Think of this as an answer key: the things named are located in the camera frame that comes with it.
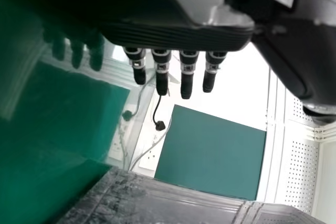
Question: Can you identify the black oven with glass door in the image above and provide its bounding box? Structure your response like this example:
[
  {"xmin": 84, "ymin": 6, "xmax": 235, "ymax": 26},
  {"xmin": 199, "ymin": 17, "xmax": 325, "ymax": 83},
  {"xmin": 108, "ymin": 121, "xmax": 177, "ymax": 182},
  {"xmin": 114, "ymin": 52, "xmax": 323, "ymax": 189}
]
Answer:
[{"xmin": 56, "ymin": 167, "xmax": 328, "ymax": 224}]

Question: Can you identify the white perforated cable duct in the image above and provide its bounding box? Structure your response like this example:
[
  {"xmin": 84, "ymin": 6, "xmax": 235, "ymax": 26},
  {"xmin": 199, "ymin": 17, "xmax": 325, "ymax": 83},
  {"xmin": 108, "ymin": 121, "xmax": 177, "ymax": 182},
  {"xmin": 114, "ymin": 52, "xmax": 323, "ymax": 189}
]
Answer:
[{"xmin": 265, "ymin": 69, "xmax": 336, "ymax": 216}]

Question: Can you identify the black plug with white cable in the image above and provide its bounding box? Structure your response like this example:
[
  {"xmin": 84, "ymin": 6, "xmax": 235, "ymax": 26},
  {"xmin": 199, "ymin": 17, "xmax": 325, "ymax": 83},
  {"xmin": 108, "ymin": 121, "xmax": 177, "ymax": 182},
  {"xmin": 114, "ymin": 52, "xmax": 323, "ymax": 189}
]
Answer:
[{"xmin": 122, "ymin": 77, "xmax": 155, "ymax": 122}]

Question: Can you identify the white socket strip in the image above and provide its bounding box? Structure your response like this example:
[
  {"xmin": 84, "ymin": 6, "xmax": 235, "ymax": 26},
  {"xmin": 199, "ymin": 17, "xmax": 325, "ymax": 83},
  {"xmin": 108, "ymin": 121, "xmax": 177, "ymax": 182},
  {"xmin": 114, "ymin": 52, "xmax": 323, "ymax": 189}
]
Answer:
[
  {"xmin": 138, "ymin": 98, "xmax": 173, "ymax": 173},
  {"xmin": 109, "ymin": 103, "xmax": 139, "ymax": 162}
]

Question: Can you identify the white cable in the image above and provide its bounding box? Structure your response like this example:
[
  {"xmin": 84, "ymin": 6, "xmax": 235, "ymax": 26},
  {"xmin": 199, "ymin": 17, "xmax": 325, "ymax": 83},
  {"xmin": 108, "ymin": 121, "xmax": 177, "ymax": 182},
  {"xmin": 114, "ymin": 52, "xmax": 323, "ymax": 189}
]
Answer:
[{"xmin": 129, "ymin": 118, "xmax": 173, "ymax": 170}]

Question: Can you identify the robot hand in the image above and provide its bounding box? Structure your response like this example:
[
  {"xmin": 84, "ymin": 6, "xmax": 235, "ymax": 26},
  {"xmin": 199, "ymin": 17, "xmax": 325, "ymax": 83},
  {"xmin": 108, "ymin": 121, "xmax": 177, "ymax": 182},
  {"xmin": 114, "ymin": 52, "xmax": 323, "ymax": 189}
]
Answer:
[{"xmin": 54, "ymin": 0, "xmax": 336, "ymax": 124}]

